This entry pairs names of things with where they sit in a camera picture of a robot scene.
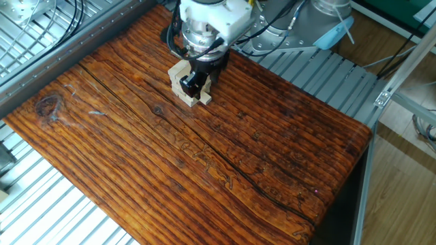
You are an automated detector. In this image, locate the grey cable with blue connector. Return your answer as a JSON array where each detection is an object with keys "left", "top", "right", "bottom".
[{"left": 234, "top": 0, "right": 308, "bottom": 58}]

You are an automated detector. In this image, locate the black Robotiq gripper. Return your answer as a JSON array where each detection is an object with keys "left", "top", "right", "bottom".
[{"left": 179, "top": 50, "right": 230, "bottom": 100}]

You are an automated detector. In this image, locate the glossy brown wooden board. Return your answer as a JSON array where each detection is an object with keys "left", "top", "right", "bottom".
[{"left": 3, "top": 5, "right": 373, "bottom": 245}]

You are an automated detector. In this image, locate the thin white cable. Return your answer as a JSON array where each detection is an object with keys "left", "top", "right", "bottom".
[{"left": 0, "top": 0, "right": 59, "bottom": 64}]

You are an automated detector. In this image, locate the aluminium frame rail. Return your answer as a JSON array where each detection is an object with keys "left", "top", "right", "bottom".
[{"left": 0, "top": 0, "right": 159, "bottom": 118}]

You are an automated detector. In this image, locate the white plastic wrist mount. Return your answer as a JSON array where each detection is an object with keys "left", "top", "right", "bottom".
[{"left": 179, "top": 0, "right": 255, "bottom": 45}]

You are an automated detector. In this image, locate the white cable tie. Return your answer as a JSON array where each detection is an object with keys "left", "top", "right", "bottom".
[{"left": 332, "top": 3, "right": 356, "bottom": 46}]

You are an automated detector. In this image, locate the wooden Jenga block tower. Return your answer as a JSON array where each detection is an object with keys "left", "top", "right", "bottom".
[{"left": 167, "top": 59, "right": 213, "bottom": 108}]

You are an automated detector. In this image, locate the aluminium frame bar with bracket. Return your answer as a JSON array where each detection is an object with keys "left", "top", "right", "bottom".
[{"left": 373, "top": 20, "right": 436, "bottom": 127}]

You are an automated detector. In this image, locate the grey cable bundle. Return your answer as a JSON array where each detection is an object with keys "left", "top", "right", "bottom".
[{"left": 411, "top": 110, "right": 436, "bottom": 152}]

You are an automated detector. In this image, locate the thin black cable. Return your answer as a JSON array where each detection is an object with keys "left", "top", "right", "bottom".
[{"left": 50, "top": 0, "right": 85, "bottom": 50}]

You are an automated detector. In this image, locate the silver perforated mounting plate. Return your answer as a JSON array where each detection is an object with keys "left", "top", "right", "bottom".
[{"left": 0, "top": 0, "right": 57, "bottom": 27}]

